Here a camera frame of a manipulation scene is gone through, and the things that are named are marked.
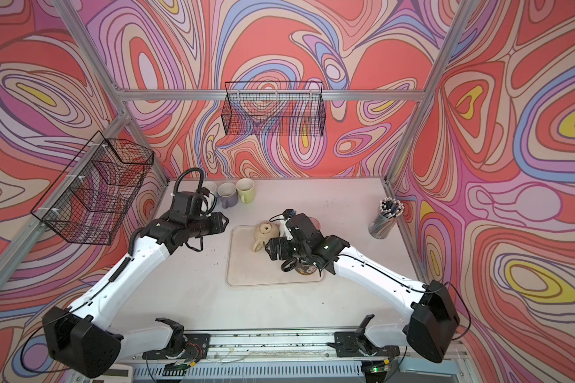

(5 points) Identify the light blue ceramic mug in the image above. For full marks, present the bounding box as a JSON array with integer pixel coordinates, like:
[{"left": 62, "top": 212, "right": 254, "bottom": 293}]
[{"left": 203, "top": 180, "right": 217, "bottom": 203}]

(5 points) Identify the cream speckled round mug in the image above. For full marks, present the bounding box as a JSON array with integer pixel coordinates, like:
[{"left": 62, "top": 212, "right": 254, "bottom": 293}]
[{"left": 252, "top": 222, "right": 280, "bottom": 252}]

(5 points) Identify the purple ceramic mug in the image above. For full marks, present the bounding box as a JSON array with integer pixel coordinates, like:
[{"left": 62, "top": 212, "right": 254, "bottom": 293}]
[{"left": 217, "top": 182, "right": 239, "bottom": 209}]

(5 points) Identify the beige rectangular tray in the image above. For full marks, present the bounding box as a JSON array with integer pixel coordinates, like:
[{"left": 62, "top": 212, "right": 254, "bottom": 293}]
[{"left": 226, "top": 225, "right": 325, "bottom": 287}]

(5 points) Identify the light green ceramic mug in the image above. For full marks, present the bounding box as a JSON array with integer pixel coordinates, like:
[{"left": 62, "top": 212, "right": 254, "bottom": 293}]
[{"left": 236, "top": 178, "right": 256, "bottom": 204}]

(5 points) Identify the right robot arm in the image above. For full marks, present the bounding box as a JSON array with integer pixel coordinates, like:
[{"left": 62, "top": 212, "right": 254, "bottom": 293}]
[{"left": 265, "top": 209, "right": 460, "bottom": 363}]

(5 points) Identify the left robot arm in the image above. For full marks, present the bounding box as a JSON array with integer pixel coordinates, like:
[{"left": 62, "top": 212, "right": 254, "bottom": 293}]
[{"left": 42, "top": 168, "right": 229, "bottom": 378}]

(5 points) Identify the pink ceramic mug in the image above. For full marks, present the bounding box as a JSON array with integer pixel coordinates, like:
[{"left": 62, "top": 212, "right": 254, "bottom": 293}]
[{"left": 309, "top": 217, "right": 321, "bottom": 231}]

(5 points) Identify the black patterned mug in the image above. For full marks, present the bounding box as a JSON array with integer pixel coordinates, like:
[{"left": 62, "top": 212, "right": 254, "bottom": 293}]
[{"left": 281, "top": 258, "right": 318, "bottom": 276}]

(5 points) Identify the metal cup of pens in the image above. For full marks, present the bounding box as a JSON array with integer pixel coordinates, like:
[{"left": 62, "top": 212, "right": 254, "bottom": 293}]
[{"left": 368, "top": 197, "right": 405, "bottom": 239}]

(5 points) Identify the white calculator device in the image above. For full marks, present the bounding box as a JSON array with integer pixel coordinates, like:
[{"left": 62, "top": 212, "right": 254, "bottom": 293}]
[{"left": 89, "top": 364, "right": 134, "bottom": 383}]

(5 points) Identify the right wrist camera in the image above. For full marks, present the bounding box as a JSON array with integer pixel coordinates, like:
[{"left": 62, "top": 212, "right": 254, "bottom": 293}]
[{"left": 279, "top": 209, "right": 296, "bottom": 240}]

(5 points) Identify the black wire basket left wall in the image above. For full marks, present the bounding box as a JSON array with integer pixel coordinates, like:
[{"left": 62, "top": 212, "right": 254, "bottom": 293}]
[{"left": 30, "top": 131, "right": 155, "bottom": 246}]

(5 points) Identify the black wire basket wall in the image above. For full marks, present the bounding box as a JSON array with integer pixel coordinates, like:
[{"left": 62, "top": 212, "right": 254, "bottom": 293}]
[
  {"left": 30, "top": 131, "right": 155, "bottom": 246},
  {"left": 221, "top": 80, "right": 326, "bottom": 137}
]

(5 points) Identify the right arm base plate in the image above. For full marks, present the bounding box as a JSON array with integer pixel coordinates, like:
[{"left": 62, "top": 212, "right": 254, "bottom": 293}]
[{"left": 327, "top": 331, "right": 401, "bottom": 359}]

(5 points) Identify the black wire basket back wall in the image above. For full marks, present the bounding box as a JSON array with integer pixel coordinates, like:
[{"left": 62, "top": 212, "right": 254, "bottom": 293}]
[{"left": 221, "top": 80, "right": 326, "bottom": 137}]

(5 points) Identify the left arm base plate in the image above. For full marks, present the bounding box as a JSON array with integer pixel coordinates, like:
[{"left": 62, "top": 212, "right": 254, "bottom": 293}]
[{"left": 142, "top": 333, "right": 211, "bottom": 362}]

